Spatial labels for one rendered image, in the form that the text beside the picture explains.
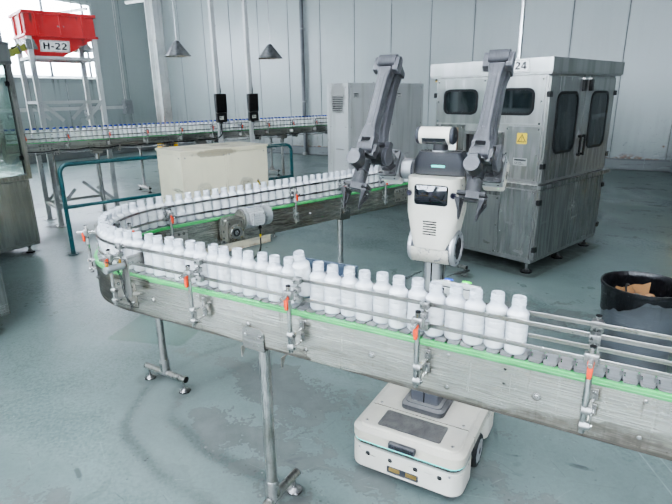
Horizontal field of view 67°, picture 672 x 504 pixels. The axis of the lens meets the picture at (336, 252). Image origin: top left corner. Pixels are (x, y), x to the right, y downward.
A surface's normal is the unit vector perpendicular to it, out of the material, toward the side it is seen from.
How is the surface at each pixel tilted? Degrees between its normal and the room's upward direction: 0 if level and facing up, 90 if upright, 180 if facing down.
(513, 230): 91
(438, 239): 90
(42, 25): 90
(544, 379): 90
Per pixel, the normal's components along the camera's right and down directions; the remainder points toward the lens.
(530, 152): -0.74, 0.21
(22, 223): 0.87, 0.13
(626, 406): -0.49, 0.26
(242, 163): 0.67, 0.21
